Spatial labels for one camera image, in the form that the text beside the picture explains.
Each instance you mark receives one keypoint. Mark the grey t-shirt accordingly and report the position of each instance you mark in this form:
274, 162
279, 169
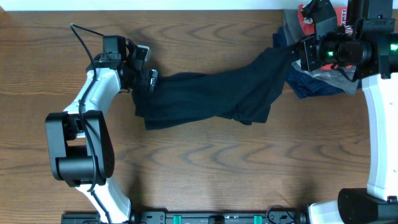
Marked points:
293, 33

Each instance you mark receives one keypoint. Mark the black t-shirt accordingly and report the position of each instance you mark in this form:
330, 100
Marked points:
244, 94

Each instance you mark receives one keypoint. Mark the red printed t-shirt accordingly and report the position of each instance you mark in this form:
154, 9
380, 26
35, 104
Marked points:
311, 25

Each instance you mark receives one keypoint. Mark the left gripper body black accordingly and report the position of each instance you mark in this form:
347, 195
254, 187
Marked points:
152, 79

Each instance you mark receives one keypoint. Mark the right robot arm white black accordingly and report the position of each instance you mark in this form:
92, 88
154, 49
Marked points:
375, 58

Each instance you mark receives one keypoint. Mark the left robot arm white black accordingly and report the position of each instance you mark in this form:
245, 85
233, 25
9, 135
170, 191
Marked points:
80, 148

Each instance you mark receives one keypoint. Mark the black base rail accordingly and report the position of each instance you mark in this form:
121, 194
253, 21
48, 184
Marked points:
271, 217

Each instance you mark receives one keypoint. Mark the navy blue garment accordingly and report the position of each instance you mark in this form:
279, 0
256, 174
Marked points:
326, 83

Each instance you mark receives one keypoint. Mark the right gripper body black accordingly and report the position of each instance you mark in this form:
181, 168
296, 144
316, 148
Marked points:
316, 53

